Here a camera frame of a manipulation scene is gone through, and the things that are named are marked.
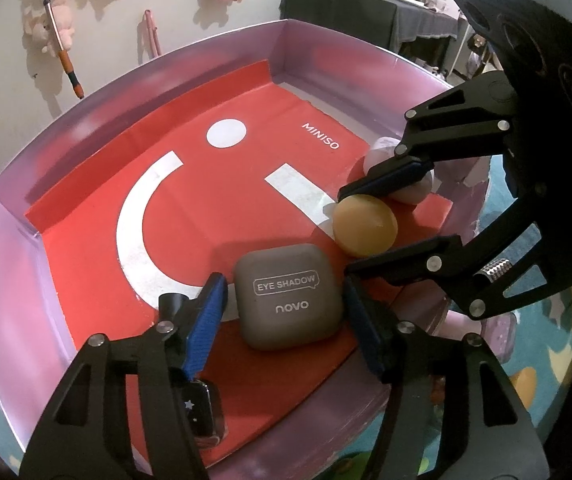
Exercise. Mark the red Miniso paper liner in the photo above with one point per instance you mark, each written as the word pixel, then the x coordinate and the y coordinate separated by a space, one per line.
pixel 233 166

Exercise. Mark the pink rods against wall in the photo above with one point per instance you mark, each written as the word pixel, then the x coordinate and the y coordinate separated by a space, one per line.
pixel 152 31

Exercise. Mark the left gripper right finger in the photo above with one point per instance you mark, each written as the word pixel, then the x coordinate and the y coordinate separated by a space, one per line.
pixel 452 412

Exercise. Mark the orange round disc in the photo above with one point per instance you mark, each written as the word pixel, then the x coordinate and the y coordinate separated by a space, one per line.
pixel 364 226
pixel 524 382

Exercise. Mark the orange handled stick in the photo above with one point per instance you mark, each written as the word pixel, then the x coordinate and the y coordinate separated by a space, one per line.
pixel 60 25

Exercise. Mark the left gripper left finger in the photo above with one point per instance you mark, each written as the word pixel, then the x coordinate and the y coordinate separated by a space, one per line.
pixel 118 412

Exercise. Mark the black covered side table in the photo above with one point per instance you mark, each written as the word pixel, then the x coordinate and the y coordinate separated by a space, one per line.
pixel 400 27

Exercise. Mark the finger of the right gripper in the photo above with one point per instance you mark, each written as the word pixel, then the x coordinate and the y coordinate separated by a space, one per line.
pixel 387 177
pixel 439 259

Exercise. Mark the white round compact device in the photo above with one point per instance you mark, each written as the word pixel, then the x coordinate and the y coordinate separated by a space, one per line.
pixel 385 148

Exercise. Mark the grey eye shadow case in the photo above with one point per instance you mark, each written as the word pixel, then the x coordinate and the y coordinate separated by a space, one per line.
pixel 286 296

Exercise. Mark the teal star tablecloth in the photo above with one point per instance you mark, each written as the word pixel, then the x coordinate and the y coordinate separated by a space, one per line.
pixel 543 341

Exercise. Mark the black nail polish bottle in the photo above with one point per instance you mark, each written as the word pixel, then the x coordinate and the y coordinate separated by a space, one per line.
pixel 204 411

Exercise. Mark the purple cardboard tray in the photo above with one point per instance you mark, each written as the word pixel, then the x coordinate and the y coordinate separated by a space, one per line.
pixel 289 413

